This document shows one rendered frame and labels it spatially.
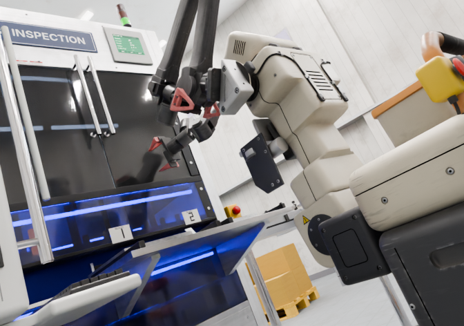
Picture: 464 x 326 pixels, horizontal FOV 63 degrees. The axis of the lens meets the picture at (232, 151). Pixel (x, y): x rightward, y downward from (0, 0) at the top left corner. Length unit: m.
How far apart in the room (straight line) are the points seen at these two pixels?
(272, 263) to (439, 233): 5.02
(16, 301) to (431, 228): 0.74
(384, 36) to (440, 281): 7.97
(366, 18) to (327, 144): 7.80
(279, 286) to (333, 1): 6.26
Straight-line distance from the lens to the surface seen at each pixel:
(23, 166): 0.95
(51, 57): 1.88
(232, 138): 9.69
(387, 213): 0.73
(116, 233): 1.55
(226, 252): 1.70
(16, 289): 0.85
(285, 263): 5.57
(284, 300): 5.19
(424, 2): 8.62
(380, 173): 0.72
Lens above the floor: 0.72
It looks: 17 degrees up
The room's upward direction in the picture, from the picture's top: 23 degrees counter-clockwise
